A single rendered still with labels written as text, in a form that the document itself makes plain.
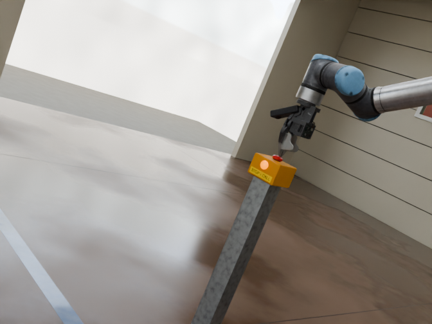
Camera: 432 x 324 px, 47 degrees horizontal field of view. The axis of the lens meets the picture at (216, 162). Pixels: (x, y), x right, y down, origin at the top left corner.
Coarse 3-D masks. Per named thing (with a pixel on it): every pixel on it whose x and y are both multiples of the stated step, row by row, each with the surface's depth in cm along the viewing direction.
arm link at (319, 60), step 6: (318, 54) 169; (312, 60) 170; (318, 60) 168; (324, 60) 167; (330, 60) 167; (336, 60) 168; (312, 66) 169; (318, 66) 167; (306, 72) 172; (312, 72) 169; (318, 72) 166; (306, 78) 170; (312, 78) 169; (318, 78) 166; (306, 84) 170; (312, 84) 169; (318, 84) 168; (318, 90) 169; (324, 90) 170
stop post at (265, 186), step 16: (256, 160) 177; (272, 160) 174; (256, 176) 176; (272, 176) 172; (288, 176) 177; (256, 192) 178; (272, 192) 178; (240, 208) 181; (256, 208) 177; (240, 224) 181; (256, 224) 179; (240, 240) 180; (256, 240) 184; (224, 256) 183; (240, 256) 180; (224, 272) 183; (240, 272) 185; (208, 288) 186; (224, 288) 182; (208, 304) 186; (224, 304) 186; (192, 320) 189; (208, 320) 185
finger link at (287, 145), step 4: (288, 136) 175; (284, 140) 175; (288, 140) 174; (280, 144) 175; (284, 144) 175; (288, 144) 174; (280, 148) 176; (284, 148) 175; (288, 148) 174; (292, 148) 173; (280, 152) 177; (280, 156) 178
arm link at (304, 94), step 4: (300, 88) 172; (304, 88) 170; (308, 88) 169; (300, 92) 171; (304, 92) 170; (308, 92) 169; (312, 92) 169; (316, 92) 169; (296, 96) 173; (300, 96) 171; (304, 96) 170; (308, 96) 169; (312, 96) 169; (316, 96) 169; (320, 96) 170; (304, 100) 171; (308, 100) 169; (312, 100) 169; (316, 100) 170; (320, 100) 171; (312, 104) 171; (316, 104) 170
